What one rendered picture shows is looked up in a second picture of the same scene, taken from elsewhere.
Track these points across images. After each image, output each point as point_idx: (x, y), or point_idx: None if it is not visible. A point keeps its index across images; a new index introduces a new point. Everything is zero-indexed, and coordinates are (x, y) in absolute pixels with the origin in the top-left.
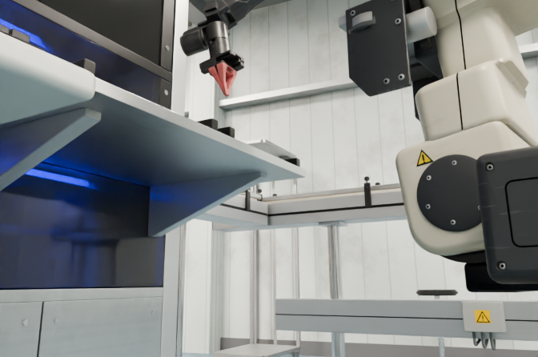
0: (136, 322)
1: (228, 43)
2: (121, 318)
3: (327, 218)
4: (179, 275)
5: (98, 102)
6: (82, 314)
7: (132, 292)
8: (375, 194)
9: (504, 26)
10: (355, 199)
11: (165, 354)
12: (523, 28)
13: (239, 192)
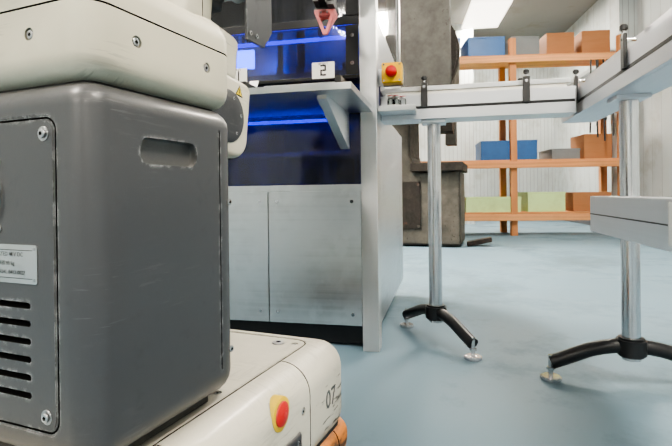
0: (336, 207)
1: None
2: (322, 203)
3: (605, 93)
4: (430, 174)
5: None
6: (293, 200)
7: (330, 187)
8: (630, 47)
9: None
10: (619, 61)
11: (366, 230)
12: None
13: (330, 111)
